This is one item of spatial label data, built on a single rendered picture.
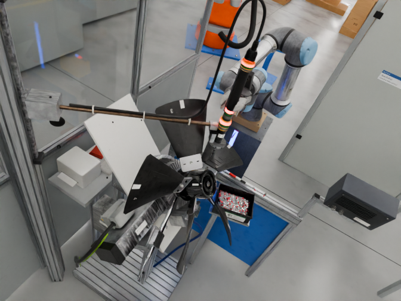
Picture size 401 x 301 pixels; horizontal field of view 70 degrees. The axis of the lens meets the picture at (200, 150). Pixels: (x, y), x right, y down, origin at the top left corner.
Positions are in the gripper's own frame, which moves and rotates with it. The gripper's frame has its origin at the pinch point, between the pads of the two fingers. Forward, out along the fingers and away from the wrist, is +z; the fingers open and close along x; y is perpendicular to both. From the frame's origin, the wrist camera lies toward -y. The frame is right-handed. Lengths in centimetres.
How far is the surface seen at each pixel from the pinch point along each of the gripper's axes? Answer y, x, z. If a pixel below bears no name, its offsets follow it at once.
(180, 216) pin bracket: 58, 0, 11
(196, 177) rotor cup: 31.4, -0.3, 9.1
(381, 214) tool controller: 35, -77, -32
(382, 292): 148, -155, -88
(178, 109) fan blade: 14.5, 19.3, -2.1
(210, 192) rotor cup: 37.5, -7.3, 6.7
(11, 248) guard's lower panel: 108, 70, 51
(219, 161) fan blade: 38.0, -2.8, -12.3
